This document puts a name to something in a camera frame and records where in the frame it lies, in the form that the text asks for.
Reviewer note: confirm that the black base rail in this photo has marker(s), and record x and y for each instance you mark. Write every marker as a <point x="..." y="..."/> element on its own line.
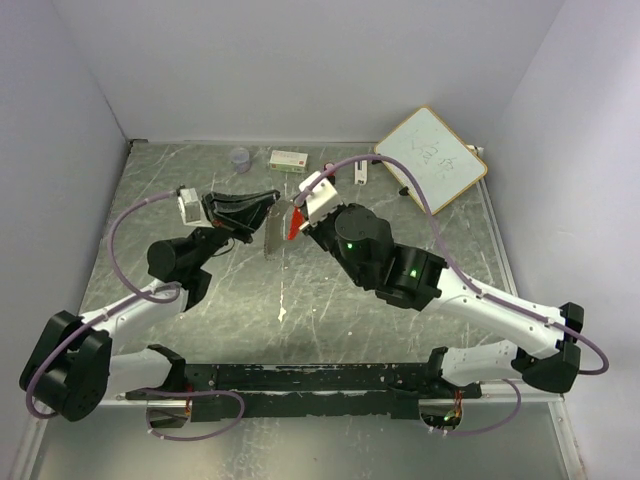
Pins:
<point x="328" y="390"/>

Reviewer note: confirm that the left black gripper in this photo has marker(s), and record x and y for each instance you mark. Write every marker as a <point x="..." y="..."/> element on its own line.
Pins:
<point x="249" y="218"/>

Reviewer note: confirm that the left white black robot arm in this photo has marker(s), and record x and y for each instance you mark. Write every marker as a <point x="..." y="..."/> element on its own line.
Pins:
<point x="76" y="362"/>

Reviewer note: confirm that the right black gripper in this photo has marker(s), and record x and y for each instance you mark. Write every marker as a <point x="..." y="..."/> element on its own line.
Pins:
<point x="315" y="229"/>

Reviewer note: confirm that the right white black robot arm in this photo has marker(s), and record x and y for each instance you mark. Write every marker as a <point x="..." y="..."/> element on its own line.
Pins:
<point x="533" y="346"/>

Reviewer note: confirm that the clear plastic cup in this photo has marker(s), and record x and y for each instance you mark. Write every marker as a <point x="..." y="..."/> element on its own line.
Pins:
<point x="240" y="159"/>

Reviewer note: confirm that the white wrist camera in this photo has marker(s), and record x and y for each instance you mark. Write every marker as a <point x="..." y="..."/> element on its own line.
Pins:
<point x="323" y="199"/>
<point x="190" y="207"/>

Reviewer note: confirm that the small whiteboard wooden frame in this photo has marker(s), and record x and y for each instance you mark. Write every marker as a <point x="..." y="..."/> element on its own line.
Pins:
<point x="443" y="165"/>

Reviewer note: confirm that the red black stamp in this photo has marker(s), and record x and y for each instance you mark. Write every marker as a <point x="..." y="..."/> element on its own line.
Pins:
<point x="330" y="166"/>

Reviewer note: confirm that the white red cardboard box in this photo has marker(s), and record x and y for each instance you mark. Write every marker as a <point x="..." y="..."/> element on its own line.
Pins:
<point x="288" y="161"/>

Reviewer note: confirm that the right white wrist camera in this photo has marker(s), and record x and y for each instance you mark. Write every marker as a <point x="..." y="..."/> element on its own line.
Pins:
<point x="323" y="199"/>

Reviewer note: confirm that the white black small device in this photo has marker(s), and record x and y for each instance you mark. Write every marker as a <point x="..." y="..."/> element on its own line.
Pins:
<point x="360" y="172"/>

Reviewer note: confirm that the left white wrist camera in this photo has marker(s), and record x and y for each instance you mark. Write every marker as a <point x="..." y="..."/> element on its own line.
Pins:
<point x="190" y="207"/>

